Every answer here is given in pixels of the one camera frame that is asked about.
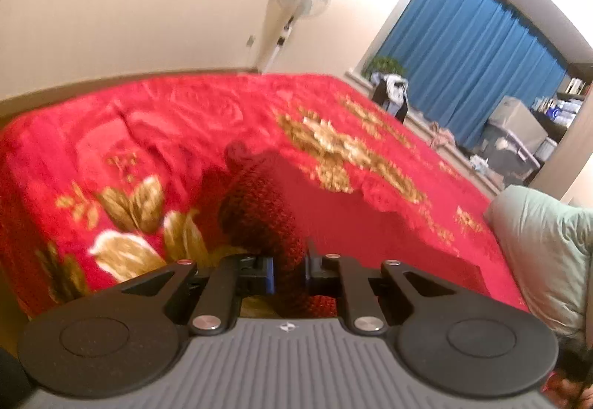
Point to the dark red knitted sweater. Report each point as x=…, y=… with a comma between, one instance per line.
x=266, y=205

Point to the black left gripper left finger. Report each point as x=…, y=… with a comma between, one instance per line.
x=127, y=337

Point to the pink cloth on sill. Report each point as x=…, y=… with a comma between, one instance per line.
x=440, y=136

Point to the dark wooden shelf unit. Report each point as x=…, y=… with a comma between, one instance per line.
x=557, y=113

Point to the white standing fan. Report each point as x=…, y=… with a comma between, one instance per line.
x=296, y=6

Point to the pile of clothes on chair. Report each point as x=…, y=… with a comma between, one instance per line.
x=390, y=93

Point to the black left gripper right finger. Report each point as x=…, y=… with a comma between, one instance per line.
x=450, y=338

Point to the red floral bed blanket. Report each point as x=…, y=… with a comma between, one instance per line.
x=104, y=187

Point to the green potted plant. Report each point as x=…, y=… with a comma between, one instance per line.
x=383, y=65

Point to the blue window curtain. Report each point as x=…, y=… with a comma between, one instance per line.
x=461, y=57

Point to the cardboard box on bin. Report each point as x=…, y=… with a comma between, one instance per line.
x=514, y=116

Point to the grey plastic storage bin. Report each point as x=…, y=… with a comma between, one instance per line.
x=506, y=155

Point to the light green pillow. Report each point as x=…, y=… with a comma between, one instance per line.
x=548, y=248

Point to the white bucket beside bin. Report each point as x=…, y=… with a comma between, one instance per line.
x=545, y=150

